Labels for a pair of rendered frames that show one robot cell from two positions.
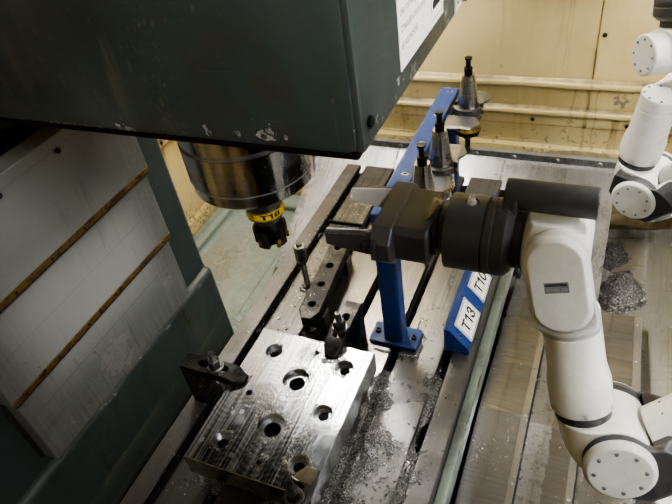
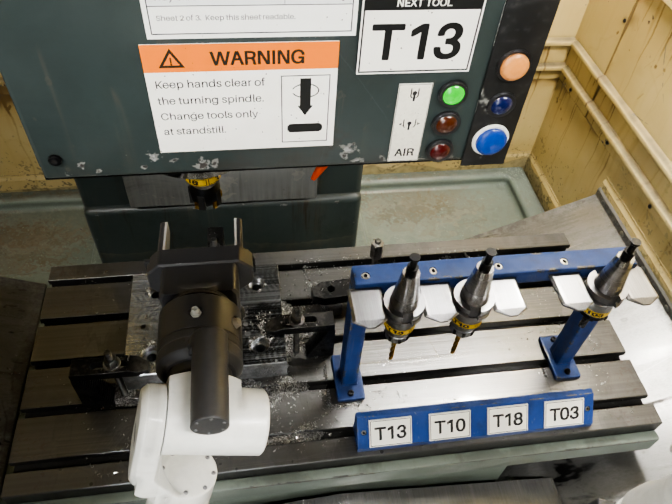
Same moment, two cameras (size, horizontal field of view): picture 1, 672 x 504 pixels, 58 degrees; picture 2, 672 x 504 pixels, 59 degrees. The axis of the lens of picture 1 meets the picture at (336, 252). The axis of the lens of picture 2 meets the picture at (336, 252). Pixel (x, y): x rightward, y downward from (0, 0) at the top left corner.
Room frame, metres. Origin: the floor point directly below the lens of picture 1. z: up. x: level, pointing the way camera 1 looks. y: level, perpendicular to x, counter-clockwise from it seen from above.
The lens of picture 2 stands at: (0.41, -0.51, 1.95)
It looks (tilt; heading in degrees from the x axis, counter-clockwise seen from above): 49 degrees down; 50
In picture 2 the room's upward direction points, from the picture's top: 5 degrees clockwise
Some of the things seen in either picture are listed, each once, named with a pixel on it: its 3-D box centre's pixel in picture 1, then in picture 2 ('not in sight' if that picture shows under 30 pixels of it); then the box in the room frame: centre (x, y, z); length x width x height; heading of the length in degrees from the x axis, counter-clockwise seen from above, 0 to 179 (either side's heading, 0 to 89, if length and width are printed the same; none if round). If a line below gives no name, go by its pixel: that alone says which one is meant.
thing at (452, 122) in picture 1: (461, 123); (572, 292); (1.09, -0.30, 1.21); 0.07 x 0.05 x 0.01; 61
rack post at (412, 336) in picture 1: (390, 285); (353, 337); (0.82, -0.09, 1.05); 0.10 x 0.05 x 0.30; 61
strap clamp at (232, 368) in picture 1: (217, 377); (217, 260); (0.74, 0.26, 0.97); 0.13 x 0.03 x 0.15; 61
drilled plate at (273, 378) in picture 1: (286, 410); (207, 323); (0.65, 0.13, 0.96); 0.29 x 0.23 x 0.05; 151
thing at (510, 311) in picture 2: (448, 151); (506, 297); (0.99, -0.25, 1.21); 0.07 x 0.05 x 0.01; 61
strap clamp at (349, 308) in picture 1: (343, 337); (300, 330); (0.78, 0.01, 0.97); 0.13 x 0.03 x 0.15; 151
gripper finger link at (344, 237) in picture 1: (348, 241); (161, 246); (0.55, -0.02, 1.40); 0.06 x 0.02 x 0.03; 61
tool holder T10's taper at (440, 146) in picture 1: (440, 145); (479, 281); (0.94, -0.22, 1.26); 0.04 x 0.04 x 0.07
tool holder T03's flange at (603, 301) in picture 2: (468, 109); (605, 289); (1.13, -0.32, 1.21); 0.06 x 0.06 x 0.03
